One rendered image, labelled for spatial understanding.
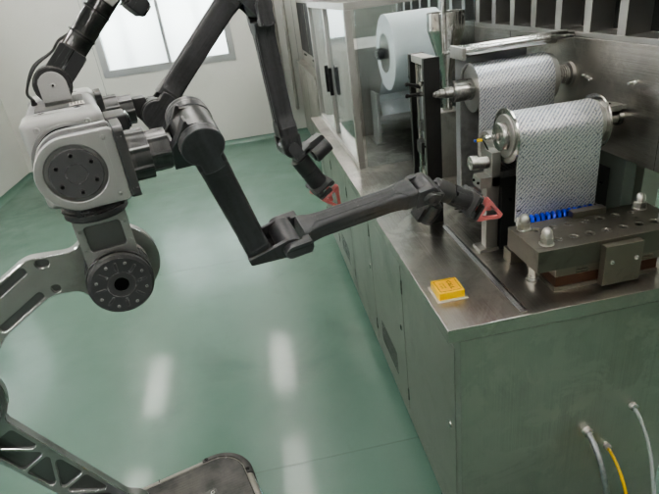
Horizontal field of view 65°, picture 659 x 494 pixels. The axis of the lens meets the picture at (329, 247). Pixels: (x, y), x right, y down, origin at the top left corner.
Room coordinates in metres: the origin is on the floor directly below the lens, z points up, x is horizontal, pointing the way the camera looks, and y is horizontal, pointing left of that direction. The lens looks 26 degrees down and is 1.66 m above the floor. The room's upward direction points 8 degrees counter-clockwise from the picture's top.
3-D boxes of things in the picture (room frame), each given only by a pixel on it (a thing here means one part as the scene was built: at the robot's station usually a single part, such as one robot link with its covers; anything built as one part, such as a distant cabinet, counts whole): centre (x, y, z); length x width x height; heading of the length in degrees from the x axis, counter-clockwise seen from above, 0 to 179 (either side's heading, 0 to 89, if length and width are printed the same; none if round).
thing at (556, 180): (1.31, -0.64, 1.11); 0.23 x 0.01 x 0.18; 96
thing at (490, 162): (1.39, -0.47, 1.05); 0.06 x 0.05 x 0.31; 96
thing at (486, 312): (2.29, -0.45, 0.88); 2.52 x 0.66 x 0.04; 6
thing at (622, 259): (1.10, -0.71, 0.97); 0.10 x 0.03 x 0.11; 96
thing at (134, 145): (0.89, 0.29, 1.45); 0.09 x 0.08 x 0.12; 22
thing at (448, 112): (2.08, -0.54, 1.19); 0.14 x 0.14 x 0.57
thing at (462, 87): (1.60, -0.46, 1.34); 0.06 x 0.06 x 0.06; 6
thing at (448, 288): (1.17, -0.30, 0.91); 0.07 x 0.07 x 0.02; 6
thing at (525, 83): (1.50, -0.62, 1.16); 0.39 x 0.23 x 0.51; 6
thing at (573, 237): (1.19, -0.69, 1.00); 0.40 x 0.16 x 0.06; 96
